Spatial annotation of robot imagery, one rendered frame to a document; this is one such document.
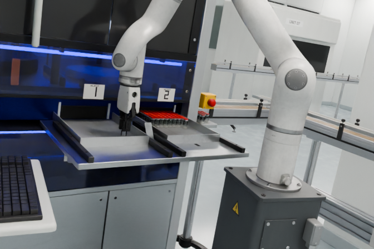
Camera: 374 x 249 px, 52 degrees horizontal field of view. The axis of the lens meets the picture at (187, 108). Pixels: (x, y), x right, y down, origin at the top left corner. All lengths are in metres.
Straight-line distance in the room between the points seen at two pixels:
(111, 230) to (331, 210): 1.16
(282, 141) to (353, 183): 1.64
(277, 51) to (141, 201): 0.97
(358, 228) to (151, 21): 1.48
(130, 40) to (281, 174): 0.66
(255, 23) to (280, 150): 0.41
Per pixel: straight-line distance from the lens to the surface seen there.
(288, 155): 1.29
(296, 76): 1.18
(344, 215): 2.23
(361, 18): 10.68
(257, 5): 1.26
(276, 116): 1.26
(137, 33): 1.30
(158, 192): 1.89
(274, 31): 1.26
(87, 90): 1.57
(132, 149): 1.37
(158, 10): 1.33
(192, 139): 1.54
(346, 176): 2.89
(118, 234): 1.90
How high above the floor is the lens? 1.31
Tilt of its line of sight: 11 degrees down
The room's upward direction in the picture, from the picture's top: 9 degrees clockwise
